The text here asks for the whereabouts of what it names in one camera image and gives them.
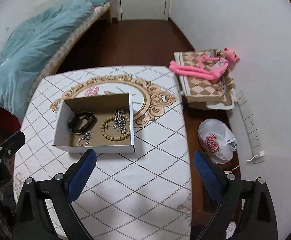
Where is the checkered brown cushion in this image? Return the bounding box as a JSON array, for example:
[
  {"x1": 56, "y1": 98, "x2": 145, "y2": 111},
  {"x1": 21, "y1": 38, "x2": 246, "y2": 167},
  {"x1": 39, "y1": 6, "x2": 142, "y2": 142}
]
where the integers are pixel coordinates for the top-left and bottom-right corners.
[{"x1": 174, "y1": 49, "x2": 237, "y2": 111}]

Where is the white cardboard box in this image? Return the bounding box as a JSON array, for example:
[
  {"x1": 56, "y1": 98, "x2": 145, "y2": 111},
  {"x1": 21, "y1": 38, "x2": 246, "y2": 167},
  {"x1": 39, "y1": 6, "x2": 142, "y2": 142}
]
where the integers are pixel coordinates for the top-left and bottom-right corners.
[{"x1": 52, "y1": 94, "x2": 135, "y2": 154}]

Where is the black fitness band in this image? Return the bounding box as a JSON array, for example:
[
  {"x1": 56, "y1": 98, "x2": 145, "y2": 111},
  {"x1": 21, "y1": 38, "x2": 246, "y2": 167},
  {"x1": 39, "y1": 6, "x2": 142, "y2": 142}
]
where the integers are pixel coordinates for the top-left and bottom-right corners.
[{"x1": 67, "y1": 111, "x2": 97, "y2": 134}]

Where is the teal duvet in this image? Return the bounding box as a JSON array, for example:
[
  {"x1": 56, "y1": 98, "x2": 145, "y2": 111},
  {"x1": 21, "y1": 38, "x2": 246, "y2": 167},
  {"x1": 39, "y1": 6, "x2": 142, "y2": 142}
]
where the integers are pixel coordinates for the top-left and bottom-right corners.
[{"x1": 0, "y1": 0, "x2": 112, "y2": 120}]

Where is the wooden bead bracelet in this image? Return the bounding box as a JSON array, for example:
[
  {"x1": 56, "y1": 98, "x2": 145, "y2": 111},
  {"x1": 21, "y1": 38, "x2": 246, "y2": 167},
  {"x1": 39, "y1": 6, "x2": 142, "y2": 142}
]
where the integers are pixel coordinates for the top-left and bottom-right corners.
[{"x1": 100, "y1": 114, "x2": 132, "y2": 142}]

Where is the white charger plug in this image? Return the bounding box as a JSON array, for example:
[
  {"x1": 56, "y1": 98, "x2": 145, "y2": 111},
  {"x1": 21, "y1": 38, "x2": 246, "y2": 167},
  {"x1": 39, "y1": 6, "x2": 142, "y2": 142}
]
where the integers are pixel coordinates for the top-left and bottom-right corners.
[{"x1": 246, "y1": 151, "x2": 265, "y2": 162}]

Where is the pink panther plush toy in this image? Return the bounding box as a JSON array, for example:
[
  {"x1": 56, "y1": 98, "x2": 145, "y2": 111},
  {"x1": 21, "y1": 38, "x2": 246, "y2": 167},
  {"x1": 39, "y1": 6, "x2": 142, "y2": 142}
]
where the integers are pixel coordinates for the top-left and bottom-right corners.
[{"x1": 169, "y1": 47, "x2": 240, "y2": 82}]

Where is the white power strip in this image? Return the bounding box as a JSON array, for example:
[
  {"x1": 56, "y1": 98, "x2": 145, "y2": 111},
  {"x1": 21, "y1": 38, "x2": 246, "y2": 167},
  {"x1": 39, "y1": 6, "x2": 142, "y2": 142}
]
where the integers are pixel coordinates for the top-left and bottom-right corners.
[{"x1": 236, "y1": 90, "x2": 265, "y2": 164}]

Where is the bed with checkered mattress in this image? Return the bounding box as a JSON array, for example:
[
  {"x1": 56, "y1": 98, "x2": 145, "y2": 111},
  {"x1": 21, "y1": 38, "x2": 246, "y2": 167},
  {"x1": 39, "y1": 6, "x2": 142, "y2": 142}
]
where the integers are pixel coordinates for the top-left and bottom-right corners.
[{"x1": 0, "y1": 0, "x2": 116, "y2": 131}]

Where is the white plastic bag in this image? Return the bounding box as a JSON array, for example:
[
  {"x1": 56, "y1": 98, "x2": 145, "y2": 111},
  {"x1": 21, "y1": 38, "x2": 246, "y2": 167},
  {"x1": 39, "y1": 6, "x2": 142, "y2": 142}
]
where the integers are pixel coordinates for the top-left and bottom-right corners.
[{"x1": 198, "y1": 119, "x2": 237, "y2": 164}]

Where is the thin silver chain front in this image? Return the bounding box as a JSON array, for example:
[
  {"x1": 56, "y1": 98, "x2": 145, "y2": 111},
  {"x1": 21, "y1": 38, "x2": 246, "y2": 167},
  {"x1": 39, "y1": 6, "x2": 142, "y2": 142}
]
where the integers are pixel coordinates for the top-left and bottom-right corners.
[{"x1": 77, "y1": 130, "x2": 93, "y2": 147}]

